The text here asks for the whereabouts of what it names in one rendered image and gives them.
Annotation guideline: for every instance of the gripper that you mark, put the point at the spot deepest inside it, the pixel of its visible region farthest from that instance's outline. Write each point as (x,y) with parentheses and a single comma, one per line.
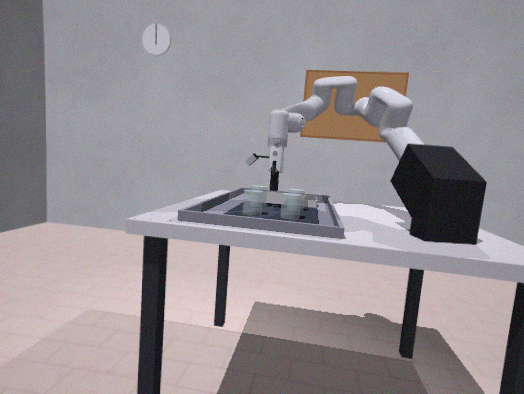
(276,161)

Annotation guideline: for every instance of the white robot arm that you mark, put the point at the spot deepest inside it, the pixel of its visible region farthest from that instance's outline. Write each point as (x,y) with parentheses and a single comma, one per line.
(396,114)

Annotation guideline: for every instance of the clear glass jar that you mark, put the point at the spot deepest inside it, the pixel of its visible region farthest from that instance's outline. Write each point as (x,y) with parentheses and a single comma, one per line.
(265,191)
(252,202)
(290,206)
(301,192)

